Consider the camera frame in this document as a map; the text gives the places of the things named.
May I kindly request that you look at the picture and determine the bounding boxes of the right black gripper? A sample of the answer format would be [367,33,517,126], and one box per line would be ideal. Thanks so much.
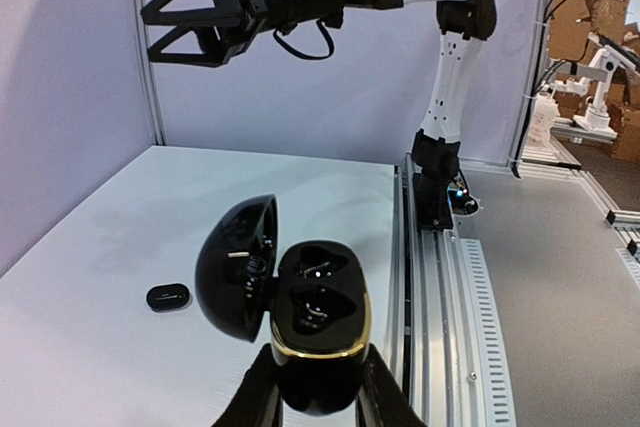
[140,0,267,67]

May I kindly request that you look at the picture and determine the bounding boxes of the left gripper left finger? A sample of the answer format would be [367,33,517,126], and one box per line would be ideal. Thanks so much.
[212,346,283,427]

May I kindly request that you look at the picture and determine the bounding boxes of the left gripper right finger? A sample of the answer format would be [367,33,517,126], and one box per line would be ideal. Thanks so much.
[356,344,426,427]

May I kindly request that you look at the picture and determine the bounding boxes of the glossy black charging case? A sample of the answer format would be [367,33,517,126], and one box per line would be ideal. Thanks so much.
[195,194,372,416]

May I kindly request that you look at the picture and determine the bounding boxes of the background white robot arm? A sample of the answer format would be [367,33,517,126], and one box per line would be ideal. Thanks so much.
[547,33,639,141]

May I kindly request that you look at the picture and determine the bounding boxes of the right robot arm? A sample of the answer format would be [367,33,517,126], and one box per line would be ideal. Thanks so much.
[140,0,497,230]

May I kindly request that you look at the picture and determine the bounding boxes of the black oval charging case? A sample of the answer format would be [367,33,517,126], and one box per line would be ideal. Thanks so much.
[145,283,192,313]

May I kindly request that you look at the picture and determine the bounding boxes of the cardboard boxes background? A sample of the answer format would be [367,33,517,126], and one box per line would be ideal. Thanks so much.
[547,0,639,164]

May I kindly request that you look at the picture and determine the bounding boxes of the aluminium front rail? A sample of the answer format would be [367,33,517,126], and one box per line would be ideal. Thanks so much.
[384,157,517,426]

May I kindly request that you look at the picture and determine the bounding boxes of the right aluminium frame post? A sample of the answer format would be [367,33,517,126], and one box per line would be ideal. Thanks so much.
[129,0,169,148]

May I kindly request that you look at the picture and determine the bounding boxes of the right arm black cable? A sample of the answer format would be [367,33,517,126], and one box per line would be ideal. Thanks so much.
[272,19,336,62]

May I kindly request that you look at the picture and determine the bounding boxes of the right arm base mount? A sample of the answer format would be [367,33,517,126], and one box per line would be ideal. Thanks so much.
[412,173,480,231]

